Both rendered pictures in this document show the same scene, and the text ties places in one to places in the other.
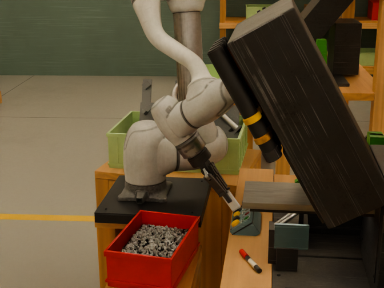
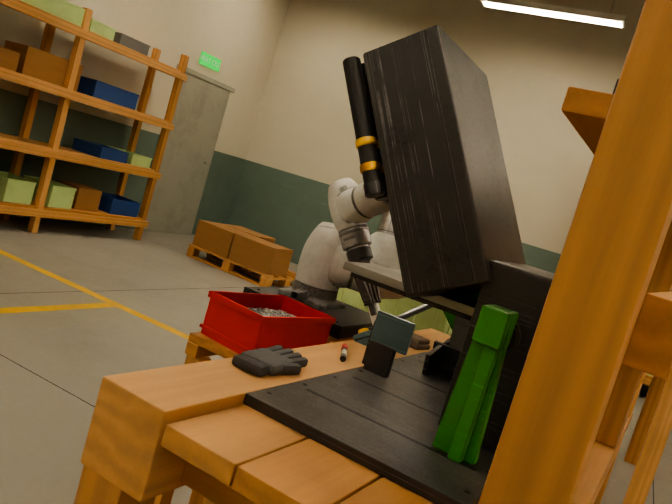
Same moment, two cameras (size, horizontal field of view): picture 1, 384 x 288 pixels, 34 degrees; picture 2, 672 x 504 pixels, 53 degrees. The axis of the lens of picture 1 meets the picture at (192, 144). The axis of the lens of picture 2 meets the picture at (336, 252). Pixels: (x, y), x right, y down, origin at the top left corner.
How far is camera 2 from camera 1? 81 cm
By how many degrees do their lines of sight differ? 23
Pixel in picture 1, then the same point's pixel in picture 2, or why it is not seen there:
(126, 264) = (223, 311)
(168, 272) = (256, 331)
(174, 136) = (338, 218)
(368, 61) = not seen: outside the picture
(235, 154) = (441, 325)
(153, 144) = (331, 244)
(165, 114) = (338, 192)
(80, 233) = not seen: hidden behind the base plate
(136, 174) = (305, 269)
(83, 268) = not seen: hidden behind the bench
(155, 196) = (313, 300)
